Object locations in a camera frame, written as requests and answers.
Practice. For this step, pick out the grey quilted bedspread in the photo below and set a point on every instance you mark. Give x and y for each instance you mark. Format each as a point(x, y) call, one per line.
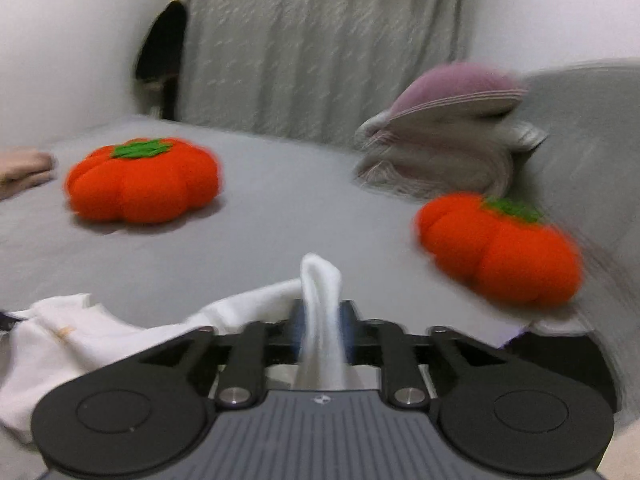
point(590, 135)

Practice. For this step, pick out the black hanging garment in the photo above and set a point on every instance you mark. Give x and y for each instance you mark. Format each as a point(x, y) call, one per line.
point(162, 50)

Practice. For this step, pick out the white long-sleeve shirt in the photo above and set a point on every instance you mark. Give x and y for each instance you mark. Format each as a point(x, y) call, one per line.
point(320, 300)

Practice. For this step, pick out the orange pumpkin cushion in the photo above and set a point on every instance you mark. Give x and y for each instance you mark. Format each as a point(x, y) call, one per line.
point(505, 255)
point(145, 185)

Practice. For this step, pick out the purple pillow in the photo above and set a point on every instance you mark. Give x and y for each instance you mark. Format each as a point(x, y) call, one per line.
point(450, 85)

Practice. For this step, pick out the folded grey pink quilt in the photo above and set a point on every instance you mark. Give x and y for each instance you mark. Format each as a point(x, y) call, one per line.
point(440, 155)

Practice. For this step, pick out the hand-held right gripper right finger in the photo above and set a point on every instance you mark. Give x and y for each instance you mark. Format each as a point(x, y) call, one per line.
point(346, 327)

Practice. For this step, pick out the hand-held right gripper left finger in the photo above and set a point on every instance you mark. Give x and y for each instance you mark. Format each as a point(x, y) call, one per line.
point(296, 327)

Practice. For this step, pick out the grey star-print curtain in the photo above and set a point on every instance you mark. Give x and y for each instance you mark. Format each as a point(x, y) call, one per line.
point(320, 45)

